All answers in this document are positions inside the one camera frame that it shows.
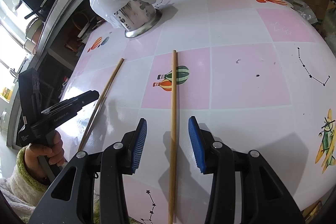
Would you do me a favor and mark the wooden chopstick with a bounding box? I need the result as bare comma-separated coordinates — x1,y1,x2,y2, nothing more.
77,58,125,152
168,50,177,224

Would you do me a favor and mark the fluffy white sleeve forearm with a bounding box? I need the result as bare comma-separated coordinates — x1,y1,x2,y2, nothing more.
0,147,48,223

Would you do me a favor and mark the person's left hand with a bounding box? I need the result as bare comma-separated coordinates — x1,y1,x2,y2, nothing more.
24,131,65,180

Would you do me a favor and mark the brown enamel pot stack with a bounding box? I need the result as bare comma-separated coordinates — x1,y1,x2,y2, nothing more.
24,17,44,55

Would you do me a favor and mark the steel utensil holder cup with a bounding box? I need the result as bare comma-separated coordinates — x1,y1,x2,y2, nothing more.
114,0,162,39

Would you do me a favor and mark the black wok pan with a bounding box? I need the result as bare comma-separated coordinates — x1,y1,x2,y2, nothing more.
25,0,56,23

